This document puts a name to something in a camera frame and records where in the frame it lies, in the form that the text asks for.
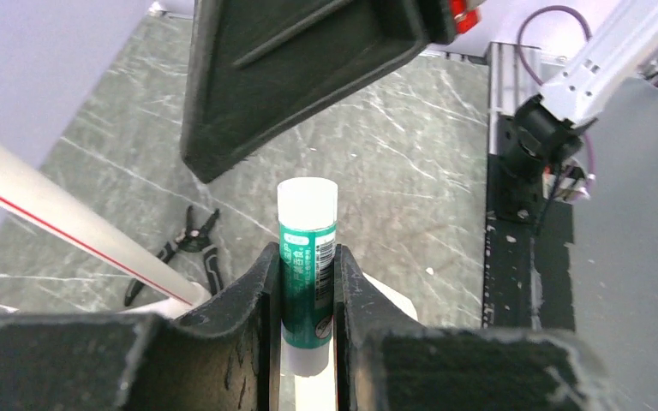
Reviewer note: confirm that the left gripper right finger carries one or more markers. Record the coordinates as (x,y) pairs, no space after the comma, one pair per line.
(498,368)

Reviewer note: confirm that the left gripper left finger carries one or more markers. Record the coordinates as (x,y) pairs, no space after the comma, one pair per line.
(224,355)

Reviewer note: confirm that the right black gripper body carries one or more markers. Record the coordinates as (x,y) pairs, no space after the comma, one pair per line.
(445,20)

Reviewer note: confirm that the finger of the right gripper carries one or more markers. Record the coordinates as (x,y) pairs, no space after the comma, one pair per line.
(258,68)

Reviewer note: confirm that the green white glue stick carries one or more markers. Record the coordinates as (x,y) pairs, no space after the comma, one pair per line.
(307,221)

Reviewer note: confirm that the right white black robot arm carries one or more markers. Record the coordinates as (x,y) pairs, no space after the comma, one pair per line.
(570,101)

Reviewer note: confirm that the aluminium table frame rail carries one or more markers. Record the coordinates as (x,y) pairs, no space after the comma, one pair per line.
(510,85)

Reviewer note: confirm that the white PVC pipe frame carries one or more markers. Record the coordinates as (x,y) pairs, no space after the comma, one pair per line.
(28,194)

